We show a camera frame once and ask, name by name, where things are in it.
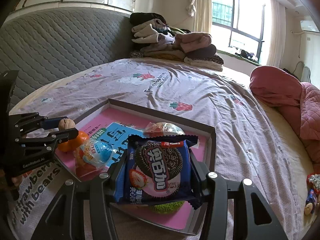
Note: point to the small toy figure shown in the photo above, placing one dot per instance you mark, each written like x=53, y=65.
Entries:
x=310, y=202

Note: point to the shallow grey cardboard box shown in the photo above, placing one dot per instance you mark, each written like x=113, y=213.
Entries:
x=162, y=116

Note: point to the pink pillow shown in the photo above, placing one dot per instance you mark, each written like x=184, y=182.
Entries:
x=275, y=85

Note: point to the grey quilted headboard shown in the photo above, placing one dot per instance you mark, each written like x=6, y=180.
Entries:
x=62, y=42

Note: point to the dark framed window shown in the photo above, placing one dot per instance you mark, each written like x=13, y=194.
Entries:
x=247, y=12

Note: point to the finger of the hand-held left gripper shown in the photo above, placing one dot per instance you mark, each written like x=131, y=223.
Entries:
x=62, y=136
x=51, y=123

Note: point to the large egg-shaped candy packet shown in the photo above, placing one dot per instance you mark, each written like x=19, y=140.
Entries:
x=165, y=128

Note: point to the pile of folded clothes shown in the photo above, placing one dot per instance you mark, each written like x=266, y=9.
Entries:
x=175, y=45

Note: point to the small egg-shaped candy packet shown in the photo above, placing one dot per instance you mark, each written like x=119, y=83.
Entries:
x=100, y=152

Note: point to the person's left hand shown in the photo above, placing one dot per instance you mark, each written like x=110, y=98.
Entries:
x=17, y=181

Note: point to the green windowsill mat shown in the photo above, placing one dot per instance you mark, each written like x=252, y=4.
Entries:
x=227, y=54

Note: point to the brown walnut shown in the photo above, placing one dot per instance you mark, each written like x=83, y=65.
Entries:
x=67, y=124

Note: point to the orange tangerine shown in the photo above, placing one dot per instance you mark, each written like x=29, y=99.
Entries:
x=72, y=146

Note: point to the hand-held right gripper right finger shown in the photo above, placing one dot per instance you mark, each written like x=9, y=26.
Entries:
x=200, y=177

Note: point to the dark clothes on windowsill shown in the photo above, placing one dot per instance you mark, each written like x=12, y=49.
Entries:
x=246, y=55

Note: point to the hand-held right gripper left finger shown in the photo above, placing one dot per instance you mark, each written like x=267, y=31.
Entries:
x=120, y=175

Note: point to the cream sheer curtain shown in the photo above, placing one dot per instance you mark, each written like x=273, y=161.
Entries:
x=276, y=30

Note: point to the cream tied curtain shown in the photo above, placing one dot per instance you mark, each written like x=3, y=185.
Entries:
x=202, y=2

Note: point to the blue cookie packet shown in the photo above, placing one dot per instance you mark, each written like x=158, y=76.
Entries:
x=160, y=165

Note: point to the white air conditioner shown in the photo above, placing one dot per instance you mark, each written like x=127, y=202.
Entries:
x=310, y=26

